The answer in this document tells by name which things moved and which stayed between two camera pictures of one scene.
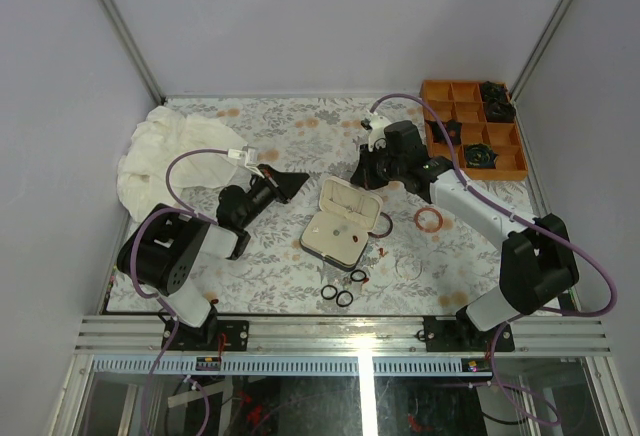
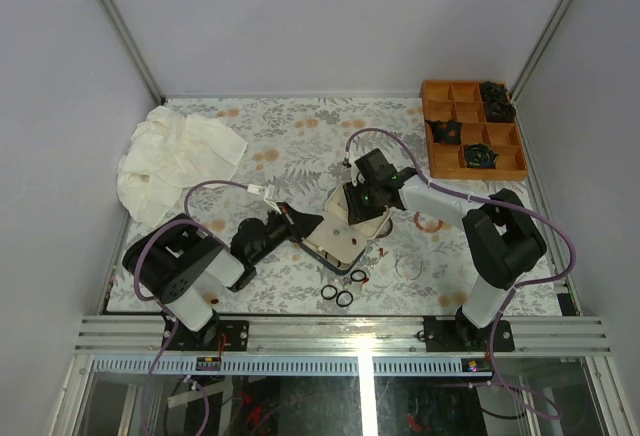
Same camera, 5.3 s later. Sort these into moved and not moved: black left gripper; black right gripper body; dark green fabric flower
Moved: black right gripper body; black left gripper
Not moved: dark green fabric flower
